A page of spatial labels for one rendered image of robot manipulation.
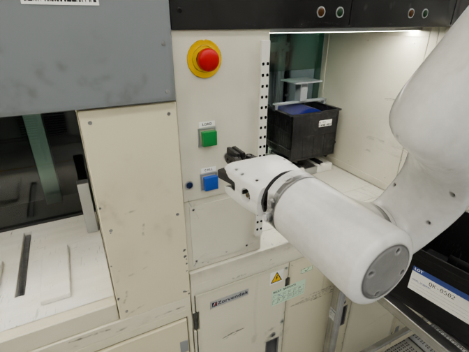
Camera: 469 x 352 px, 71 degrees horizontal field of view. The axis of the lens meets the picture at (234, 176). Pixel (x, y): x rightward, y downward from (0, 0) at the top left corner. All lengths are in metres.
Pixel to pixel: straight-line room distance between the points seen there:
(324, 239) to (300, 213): 0.04
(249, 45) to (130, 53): 0.23
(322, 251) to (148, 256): 0.48
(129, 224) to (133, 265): 0.10
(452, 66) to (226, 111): 0.46
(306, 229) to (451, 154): 0.15
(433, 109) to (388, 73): 0.93
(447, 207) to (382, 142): 0.87
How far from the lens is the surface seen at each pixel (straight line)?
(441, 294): 0.92
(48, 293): 0.88
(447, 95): 0.29
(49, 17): 0.58
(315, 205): 0.36
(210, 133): 0.66
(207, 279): 0.85
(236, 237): 0.82
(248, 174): 0.45
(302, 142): 1.23
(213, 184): 0.70
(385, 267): 0.34
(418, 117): 0.30
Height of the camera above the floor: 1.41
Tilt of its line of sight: 25 degrees down
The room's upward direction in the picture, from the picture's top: straight up
